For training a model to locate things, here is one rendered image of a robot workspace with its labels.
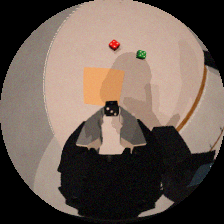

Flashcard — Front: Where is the red die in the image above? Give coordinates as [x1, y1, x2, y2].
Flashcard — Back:
[109, 40, 120, 51]

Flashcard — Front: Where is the tan mat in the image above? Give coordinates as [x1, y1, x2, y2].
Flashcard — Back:
[83, 67, 125, 106]

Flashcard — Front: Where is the green die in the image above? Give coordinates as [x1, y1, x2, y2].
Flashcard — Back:
[136, 50, 146, 60]

